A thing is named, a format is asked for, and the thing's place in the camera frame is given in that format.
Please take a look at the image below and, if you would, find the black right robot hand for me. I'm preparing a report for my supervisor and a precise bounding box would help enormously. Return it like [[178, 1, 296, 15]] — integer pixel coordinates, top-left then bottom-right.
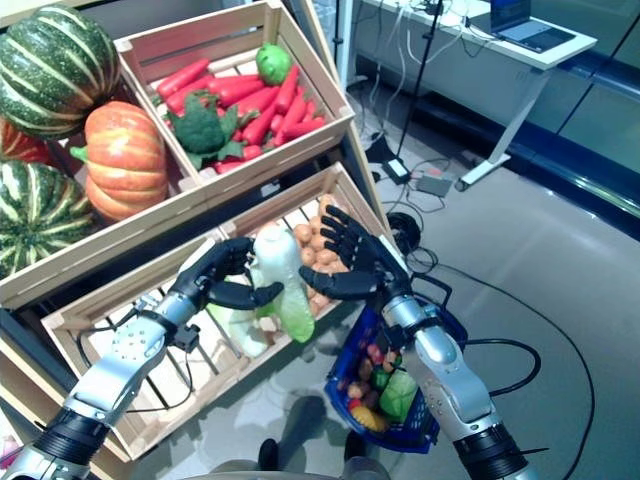
[[298, 203, 416, 306]]

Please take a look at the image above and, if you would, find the long black floor cable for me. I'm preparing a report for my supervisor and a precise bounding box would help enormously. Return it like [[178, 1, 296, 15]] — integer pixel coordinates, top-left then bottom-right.
[[424, 259, 596, 480]]

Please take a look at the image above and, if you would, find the wooden slat crate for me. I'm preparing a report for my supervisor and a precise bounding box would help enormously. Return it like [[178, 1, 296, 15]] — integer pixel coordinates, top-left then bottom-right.
[[219, 162, 401, 326], [113, 0, 355, 201], [41, 229, 321, 462]]

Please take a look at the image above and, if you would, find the red carrot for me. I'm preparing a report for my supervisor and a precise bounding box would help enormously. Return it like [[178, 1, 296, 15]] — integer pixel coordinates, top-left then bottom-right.
[[273, 64, 301, 116], [281, 116, 327, 142], [279, 92, 309, 134], [164, 74, 217, 116], [156, 57, 211, 100], [241, 97, 281, 147], [207, 74, 266, 99]]

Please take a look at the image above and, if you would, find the green striped pumpkin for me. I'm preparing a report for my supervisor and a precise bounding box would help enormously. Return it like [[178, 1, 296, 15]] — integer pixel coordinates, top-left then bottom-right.
[[0, 159, 96, 281], [0, 4, 122, 141]]

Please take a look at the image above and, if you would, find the yellow-orange corn cob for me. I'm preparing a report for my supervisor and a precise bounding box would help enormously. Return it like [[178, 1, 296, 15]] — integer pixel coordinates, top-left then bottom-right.
[[349, 405, 390, 434]]

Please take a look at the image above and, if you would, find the black power adapter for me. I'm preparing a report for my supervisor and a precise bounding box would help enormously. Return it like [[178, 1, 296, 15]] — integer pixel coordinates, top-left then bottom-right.
[[382, 158, 412, 185]]

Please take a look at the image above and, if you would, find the white desk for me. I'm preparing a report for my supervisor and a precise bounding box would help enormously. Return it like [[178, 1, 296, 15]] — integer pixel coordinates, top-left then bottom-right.
[[349, 0, 599, 194]]

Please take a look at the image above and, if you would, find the black pole stand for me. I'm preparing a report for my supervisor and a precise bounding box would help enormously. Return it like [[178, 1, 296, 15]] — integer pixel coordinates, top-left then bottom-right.
[[332, 0, 347, 49]]

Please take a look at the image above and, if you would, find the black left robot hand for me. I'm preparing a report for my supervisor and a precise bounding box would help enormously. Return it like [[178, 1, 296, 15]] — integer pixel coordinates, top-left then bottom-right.
[[169, 236, 285, 314]]

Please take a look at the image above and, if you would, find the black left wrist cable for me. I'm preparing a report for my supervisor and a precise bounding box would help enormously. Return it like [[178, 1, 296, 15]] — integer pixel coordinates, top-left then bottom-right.
[[74, 319, 201, 416]]

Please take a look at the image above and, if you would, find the white hanging cable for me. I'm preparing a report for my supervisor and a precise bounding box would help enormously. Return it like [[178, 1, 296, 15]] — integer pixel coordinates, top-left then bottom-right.
[[394, 9, 416, 86]]

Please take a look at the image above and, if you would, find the open grey laptop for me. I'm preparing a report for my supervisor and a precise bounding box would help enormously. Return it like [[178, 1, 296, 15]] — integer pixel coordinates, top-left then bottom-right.
[[489, 0, 584, 54]]

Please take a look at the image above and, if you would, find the blue plastic shopping basket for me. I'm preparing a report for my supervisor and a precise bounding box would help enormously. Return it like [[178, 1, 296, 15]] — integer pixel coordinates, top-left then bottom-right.
[[324, 274, 471, 455]]

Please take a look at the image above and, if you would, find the wooden produce display stand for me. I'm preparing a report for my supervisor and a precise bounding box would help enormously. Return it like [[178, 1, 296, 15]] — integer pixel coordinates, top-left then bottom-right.
[[0, 0, 401, 480]]

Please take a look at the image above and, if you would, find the small orange pumpkin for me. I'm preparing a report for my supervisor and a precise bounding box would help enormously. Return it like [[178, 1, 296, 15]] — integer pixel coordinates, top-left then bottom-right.
[[69, 100, 170, 224]]

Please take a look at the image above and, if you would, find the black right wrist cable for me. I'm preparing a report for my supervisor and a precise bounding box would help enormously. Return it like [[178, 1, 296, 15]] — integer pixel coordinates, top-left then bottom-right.
[[382, 322, 542, 399]]

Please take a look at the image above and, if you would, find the tall black tripod stand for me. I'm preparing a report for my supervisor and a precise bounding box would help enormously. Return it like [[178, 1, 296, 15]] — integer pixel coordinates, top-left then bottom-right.
[[394, 0, 446, 164]]

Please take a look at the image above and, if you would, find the grey power box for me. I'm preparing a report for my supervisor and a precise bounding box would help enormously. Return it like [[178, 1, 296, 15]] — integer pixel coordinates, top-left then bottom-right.
[[415, 172, 455, 199]]

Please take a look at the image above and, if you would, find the coiled black cable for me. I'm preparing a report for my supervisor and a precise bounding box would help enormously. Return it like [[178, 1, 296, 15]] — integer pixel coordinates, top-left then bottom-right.
[[387, 212, 426, 256]]

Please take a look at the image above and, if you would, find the large red-orange pumpkin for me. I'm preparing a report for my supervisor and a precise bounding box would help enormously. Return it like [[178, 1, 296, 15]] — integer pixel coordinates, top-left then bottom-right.
[[0, 117, 54, 166]]

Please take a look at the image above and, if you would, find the green white napa cabbage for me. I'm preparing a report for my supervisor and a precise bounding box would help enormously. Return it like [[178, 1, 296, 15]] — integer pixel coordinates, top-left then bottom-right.
[[205, 294, 276, 359], [247, 224, 316, 345], [377, 369, 420, 424]]

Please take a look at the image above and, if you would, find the large wooden crate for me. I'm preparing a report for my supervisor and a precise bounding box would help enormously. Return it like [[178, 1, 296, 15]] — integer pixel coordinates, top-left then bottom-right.
[[0, 47, 226, 309]]

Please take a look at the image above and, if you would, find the silver left robot leg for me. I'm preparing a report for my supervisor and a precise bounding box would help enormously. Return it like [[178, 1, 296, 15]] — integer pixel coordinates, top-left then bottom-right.
[[212, 438, 284, 480]]

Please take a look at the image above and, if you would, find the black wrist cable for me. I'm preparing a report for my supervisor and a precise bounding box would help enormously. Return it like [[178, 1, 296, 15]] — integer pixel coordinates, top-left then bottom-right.
[[74, 319, 201, 416], [382, 322, 542, 399]]

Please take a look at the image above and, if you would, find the green fabric broccoli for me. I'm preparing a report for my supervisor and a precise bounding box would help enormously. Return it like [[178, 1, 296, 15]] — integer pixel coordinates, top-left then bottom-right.
[[164, 89, 254, 171]]

